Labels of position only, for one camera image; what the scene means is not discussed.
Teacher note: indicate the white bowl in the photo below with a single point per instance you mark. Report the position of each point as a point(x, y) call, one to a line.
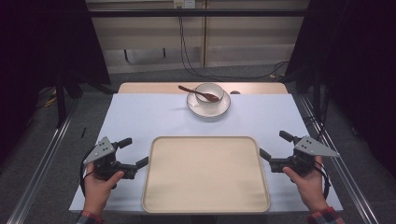
point(214, 89)

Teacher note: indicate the white saucer with dark rim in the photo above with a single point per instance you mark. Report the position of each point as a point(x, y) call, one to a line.
point(207, 111)

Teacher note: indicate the beige rectangular tray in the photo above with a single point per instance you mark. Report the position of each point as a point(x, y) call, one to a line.
point(205, 177)

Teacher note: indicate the metal floor rail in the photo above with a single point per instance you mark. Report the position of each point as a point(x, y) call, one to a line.
point(43, 161)
point(342, 161)

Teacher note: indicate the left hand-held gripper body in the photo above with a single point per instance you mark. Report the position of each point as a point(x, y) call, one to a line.
point(106, 161)

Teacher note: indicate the person's right hand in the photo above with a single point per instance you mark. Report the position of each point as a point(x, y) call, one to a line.
point(311, 189)

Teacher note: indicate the white wall socket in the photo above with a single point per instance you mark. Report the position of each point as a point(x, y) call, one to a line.
point(184, 3)

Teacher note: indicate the small dark round object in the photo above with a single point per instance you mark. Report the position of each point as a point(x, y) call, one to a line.
point(235, 92)

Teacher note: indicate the dark wooden spoon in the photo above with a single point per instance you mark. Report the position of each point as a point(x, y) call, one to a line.
point(190, 90)

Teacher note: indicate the black horizontal frame bar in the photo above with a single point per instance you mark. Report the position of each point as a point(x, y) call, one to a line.
point(199, 12)

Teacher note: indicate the black upright stand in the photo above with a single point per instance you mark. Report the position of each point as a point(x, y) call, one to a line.
point(317, 93)

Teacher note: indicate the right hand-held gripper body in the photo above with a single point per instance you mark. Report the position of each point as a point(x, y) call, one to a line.
point(303, 155)

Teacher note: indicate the pale blue table sheet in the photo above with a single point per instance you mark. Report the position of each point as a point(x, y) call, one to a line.
point(149, 118)

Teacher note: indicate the person's left hand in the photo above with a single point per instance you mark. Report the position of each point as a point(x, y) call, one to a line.
point(96, 193)

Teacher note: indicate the black curtain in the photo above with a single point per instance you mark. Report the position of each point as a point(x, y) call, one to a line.
point(37, 46)
point(358, 62)

